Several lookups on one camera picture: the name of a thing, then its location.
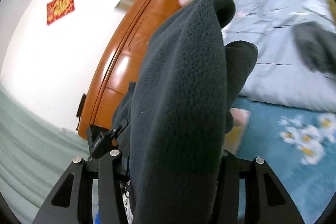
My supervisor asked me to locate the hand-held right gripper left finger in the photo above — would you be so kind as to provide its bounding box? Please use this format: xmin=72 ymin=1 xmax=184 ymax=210
xmin=32 ymin=140 xmax=132 ymax=224

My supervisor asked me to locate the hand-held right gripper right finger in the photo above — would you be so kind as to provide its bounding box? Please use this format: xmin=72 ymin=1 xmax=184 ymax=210
xmin=215 ymin=150 xmax=305 ymax=224

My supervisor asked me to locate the dark fleece garment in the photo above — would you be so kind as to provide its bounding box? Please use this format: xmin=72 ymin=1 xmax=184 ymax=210
xmin=112 ymin=0 xmax=259 ymax=224

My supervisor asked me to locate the pink cloth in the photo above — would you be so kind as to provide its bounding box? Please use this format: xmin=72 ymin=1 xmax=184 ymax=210
xmin=224 ymin=108 xmax=252 ymax=154

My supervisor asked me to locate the orange wooden headboard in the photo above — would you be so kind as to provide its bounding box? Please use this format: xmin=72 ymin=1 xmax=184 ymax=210
xmin=76 ymin=0 xmax=193 ymax=141

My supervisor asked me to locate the blue floral duvet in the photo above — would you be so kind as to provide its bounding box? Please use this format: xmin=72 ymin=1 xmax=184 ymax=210
xmin=196 ymin=0 xmax=336 ymax=113

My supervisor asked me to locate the grey cloth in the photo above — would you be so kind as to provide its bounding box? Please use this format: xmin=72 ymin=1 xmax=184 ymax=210
xmin=292 ymin=21 xmax=336 ymax=75

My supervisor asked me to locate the red wall poster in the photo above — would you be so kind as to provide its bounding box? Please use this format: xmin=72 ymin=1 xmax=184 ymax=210
xmin=46 ymin=0 xmax=75 ymax=26

